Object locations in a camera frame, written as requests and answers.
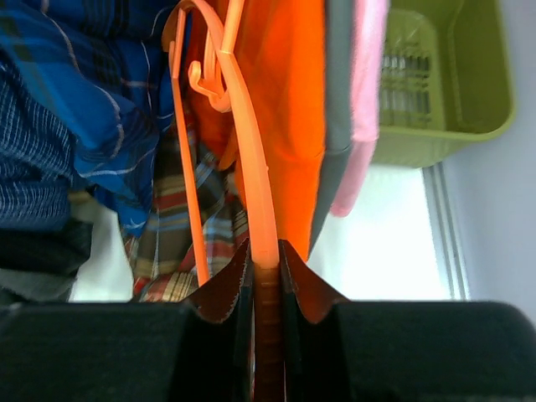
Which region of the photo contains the pink t-shirt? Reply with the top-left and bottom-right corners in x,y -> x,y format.
330,0 -> 390,218

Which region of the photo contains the brown red plaid shirt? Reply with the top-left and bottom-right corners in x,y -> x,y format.
122,126 -> 248,302

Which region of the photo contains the green plastic basket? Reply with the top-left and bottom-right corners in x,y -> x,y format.
373,1 -> 514,168

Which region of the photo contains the orange hanger of plaid shirt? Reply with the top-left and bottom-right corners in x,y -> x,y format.
162,1 -> 286,401

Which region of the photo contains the orange t-shirt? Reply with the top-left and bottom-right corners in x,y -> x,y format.
183,0 -> 327,260

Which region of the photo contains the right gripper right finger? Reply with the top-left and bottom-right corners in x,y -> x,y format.
280,241 -> 535,401

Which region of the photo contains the dark pinstripe shirt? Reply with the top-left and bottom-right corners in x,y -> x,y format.
1,219 -> 93,306

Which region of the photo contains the light blue checked shirt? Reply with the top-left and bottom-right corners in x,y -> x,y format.
1,65 -> 85,230

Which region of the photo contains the dark blue plaid shirt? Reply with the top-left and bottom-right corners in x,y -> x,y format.
1,1 -> 175,236

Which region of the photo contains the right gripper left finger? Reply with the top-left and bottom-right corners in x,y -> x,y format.
1,243 -> 254,401

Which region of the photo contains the grey t-shirt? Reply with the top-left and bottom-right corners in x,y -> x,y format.
310,0 -> 354,247

